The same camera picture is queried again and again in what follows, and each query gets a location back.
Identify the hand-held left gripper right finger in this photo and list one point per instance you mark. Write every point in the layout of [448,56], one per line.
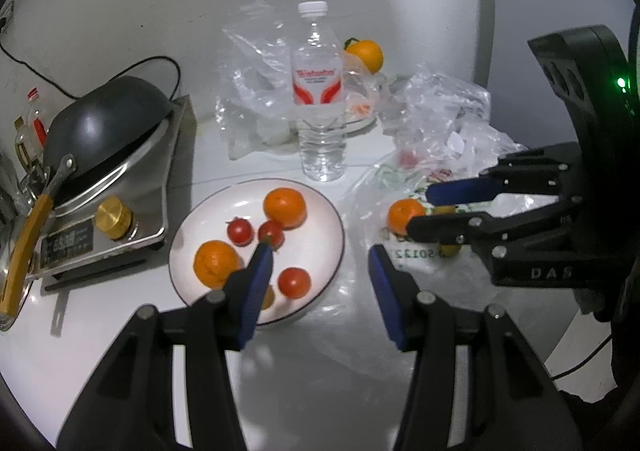
[387,291]

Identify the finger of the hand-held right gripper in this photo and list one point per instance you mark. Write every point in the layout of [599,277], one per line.
[440,227]
[465,190]

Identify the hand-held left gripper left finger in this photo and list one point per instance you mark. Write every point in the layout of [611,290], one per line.
[255,291]

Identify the small yellow-green fruit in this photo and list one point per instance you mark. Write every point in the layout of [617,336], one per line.
[450,249]
[269,297]
[446,209]

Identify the printed clear plastic bag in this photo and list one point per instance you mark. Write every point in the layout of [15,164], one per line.
[430,261]

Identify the tangerine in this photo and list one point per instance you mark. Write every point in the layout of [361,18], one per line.
[402,215]
[285,206]
[215,263]

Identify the cherry tomato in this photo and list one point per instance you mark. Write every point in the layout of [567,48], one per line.
[408,159]
[240,231]
[294,282]
[272,231]

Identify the white plate with dark rim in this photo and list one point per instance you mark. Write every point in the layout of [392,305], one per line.
[310,241]

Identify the crumpled clear plastic bag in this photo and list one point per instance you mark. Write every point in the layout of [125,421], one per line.
[440,111]

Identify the small plate with food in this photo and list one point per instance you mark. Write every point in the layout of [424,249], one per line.
[361,120]

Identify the stainless steel gas stove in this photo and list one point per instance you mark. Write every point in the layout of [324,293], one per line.
[120,211]

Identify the orange with green leaf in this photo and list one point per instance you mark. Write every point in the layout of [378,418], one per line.
[368,56]

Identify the clear water bottle red label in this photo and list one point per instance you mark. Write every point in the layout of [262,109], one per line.
[320,96]

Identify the large clear plastic bag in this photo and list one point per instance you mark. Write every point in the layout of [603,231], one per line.
[255,81]

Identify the dark oil bottle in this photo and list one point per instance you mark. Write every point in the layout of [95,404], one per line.
[21,138]

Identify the red label sauce bottle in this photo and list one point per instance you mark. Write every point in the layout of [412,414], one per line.
[36,113]

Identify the white wall socket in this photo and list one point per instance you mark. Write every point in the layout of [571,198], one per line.
[6,18]

